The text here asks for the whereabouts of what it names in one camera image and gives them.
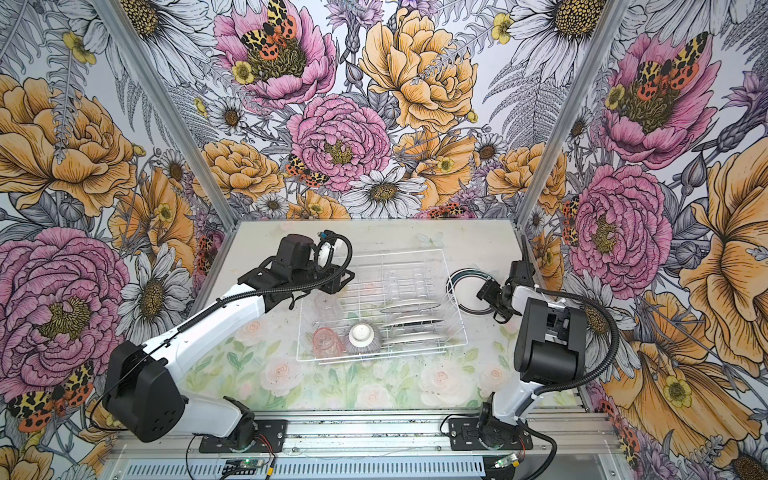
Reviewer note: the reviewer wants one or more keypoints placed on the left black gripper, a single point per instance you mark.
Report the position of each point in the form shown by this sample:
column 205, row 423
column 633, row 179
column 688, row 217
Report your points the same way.
column 334, row 285

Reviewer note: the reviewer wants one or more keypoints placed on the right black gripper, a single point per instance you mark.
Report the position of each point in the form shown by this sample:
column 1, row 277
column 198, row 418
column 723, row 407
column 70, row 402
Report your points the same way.
column 488, row 292

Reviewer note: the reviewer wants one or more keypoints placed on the green rimmed white plate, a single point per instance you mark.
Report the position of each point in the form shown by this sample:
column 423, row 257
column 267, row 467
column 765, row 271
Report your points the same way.
column 463, row 285

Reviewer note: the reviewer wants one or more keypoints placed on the white plate black emblem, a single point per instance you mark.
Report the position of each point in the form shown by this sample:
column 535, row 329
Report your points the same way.
column 410, row 305

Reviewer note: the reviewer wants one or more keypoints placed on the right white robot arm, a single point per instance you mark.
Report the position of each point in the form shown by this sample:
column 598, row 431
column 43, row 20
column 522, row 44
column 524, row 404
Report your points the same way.
column 550, row 350

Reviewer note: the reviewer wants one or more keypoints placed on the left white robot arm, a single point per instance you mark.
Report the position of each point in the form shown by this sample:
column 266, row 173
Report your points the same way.
column 144, row 384

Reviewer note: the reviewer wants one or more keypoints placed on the clear glass cup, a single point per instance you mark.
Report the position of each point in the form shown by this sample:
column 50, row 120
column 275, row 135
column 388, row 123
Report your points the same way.
column 326, row 309

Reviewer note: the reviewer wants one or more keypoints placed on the pink glass cup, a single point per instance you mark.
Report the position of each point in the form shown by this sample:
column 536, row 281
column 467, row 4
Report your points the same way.
column 327, row 344

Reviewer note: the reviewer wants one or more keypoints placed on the white ribbed bowl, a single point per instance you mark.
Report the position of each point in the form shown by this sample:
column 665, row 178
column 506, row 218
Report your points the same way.
column 362, row 338

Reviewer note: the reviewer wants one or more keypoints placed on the green circuit board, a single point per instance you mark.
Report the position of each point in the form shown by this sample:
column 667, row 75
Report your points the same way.
column 241, row 467

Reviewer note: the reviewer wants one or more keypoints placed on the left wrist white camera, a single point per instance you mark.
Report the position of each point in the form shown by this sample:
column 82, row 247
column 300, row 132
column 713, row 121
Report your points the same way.
column 325, row 250

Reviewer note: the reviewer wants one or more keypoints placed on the white wire dish rack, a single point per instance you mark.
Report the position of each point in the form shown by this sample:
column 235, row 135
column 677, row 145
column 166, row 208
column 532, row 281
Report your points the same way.
column 380, row 279

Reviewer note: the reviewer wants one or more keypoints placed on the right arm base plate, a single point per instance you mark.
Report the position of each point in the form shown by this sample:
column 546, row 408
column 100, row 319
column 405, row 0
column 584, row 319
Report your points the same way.
column 469, row 434

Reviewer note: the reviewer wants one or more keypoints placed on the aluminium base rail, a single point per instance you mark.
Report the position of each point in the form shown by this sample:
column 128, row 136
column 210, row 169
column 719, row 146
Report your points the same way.
column 386, row 445

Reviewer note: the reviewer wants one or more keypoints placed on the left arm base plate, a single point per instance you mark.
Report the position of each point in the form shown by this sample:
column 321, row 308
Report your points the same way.
column 255, row 436

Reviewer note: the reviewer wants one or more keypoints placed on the aluminium corner post left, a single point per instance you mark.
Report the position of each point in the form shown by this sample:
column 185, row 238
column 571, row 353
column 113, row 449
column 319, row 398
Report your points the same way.
column 138, row 58

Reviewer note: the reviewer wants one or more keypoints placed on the aluminium corner post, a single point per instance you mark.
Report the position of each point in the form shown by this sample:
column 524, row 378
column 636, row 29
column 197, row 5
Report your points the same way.
column 599, row 48
column 138, row 58

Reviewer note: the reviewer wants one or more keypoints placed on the aluminium corner post right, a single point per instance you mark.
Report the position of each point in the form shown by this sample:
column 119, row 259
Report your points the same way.
column 599, row 48

